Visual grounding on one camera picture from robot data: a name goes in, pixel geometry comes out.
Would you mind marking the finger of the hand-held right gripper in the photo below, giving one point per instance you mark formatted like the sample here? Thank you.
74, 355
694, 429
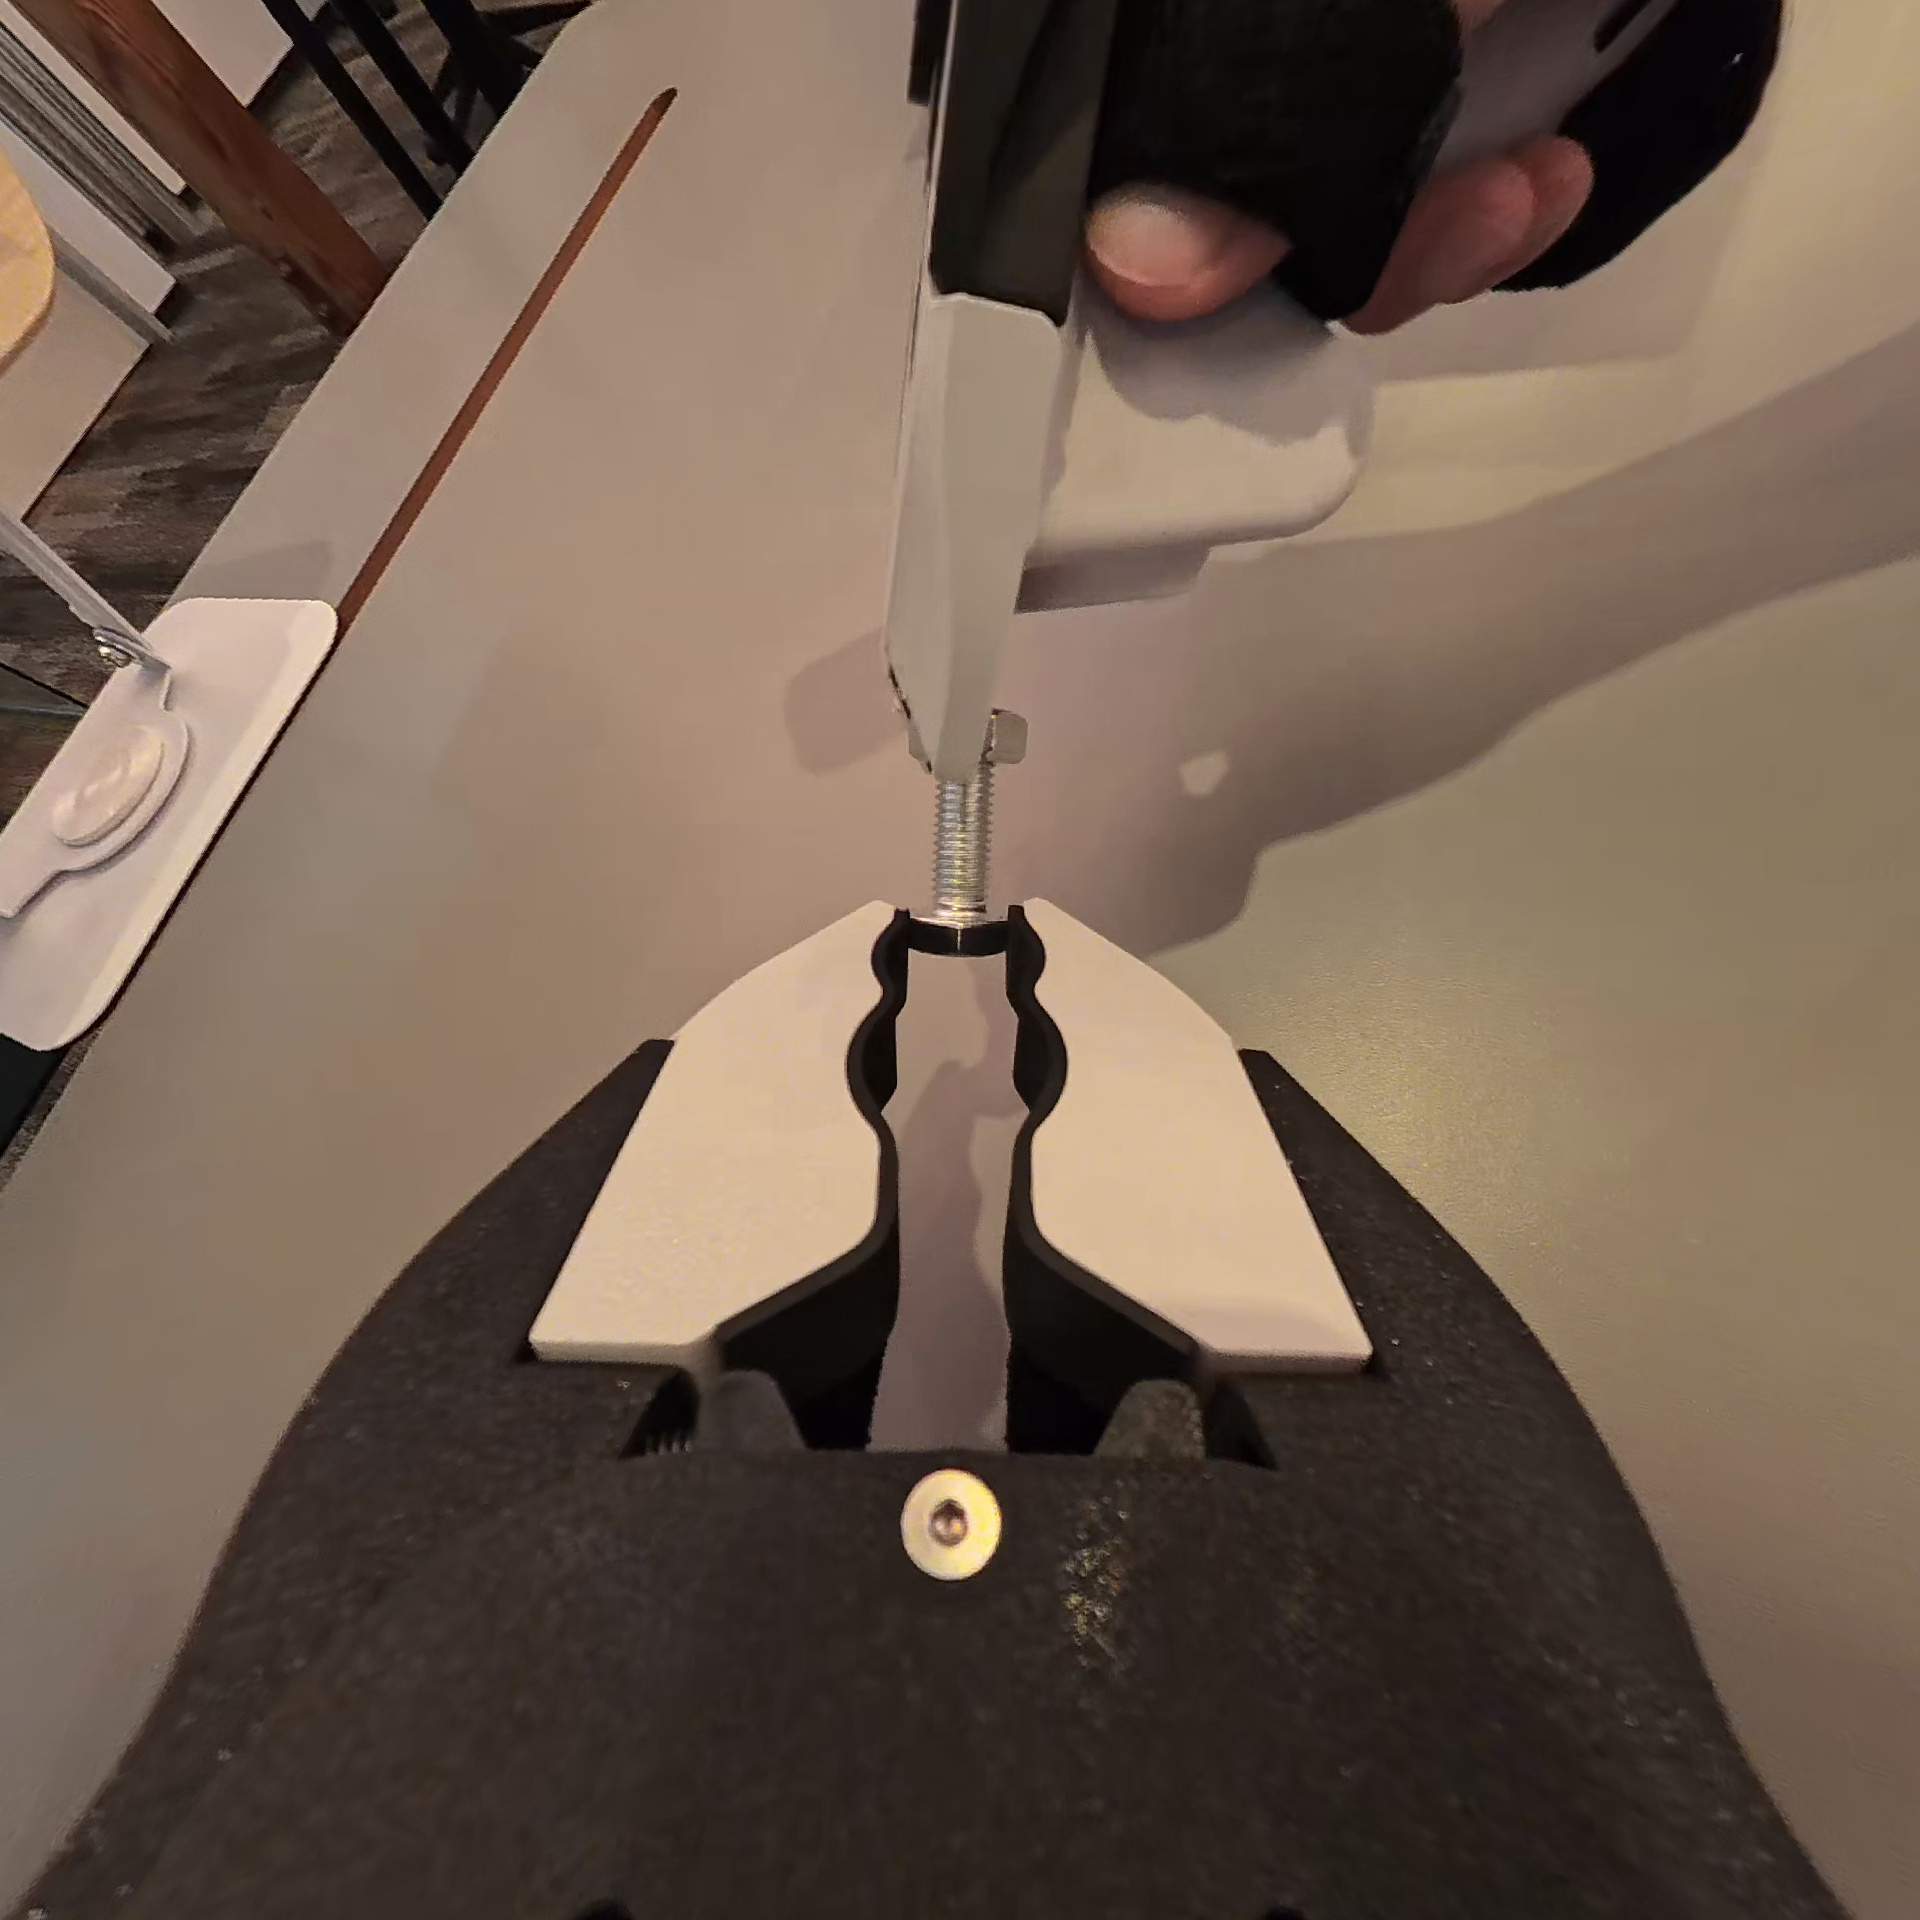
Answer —
978, 511
1125, 583

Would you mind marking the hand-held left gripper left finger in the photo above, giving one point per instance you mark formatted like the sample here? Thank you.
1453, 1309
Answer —
721, 1200

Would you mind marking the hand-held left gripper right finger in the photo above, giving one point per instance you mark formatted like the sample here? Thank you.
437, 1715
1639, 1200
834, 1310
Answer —
1202, 1200

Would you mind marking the silver hex nut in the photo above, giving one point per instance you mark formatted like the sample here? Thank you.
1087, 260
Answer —
1009, 739

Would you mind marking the silver hex bolt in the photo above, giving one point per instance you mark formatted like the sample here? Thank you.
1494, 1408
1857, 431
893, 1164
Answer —
961, 855

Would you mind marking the person's right hand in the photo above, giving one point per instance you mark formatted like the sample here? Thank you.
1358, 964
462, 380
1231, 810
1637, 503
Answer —
1187, 256

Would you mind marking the white board stand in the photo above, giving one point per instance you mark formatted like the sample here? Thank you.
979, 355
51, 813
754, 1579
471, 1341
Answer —
181, 781

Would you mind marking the wooden support post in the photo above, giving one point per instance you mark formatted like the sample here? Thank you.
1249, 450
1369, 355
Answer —
212, 135

